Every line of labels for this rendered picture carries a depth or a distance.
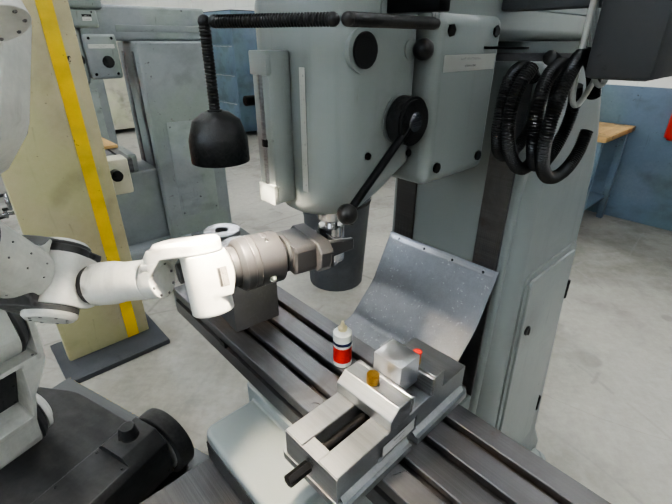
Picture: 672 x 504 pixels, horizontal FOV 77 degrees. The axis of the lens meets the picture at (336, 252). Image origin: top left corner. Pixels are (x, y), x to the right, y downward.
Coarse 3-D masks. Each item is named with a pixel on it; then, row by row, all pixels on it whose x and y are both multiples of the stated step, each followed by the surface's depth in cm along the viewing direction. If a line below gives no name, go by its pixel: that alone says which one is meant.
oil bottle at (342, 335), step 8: (336, 328) 89; (344, 328) 87; (336, 336) 87; (344, 336) 87; (336, 344) 88; (344, 344) 87; (336, 352) 89; (344, 352) 88; (336, 360) 90; (344, 360) 89
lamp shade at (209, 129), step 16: (208, 112) 50; (224, 112) 50; (192, 128) 50; (208, 128) 49; (224, 128) 49; (240, 128) 51; (192, 144) 50; (208, 144) 49; (224, 144) 49; (240, 144) 51; (192, 160) 51; (208, 160) 50; (224, 160) 50; (240, 160) 51
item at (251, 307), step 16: (224, 224) 110; (224, 240) 101; (240, 288) 97; (256, 288) 100; (272, 288) 103; (240, 304) 98; (256, 304) 101; (272, 304) 105; (240, 320) 100; (256, 320) 103
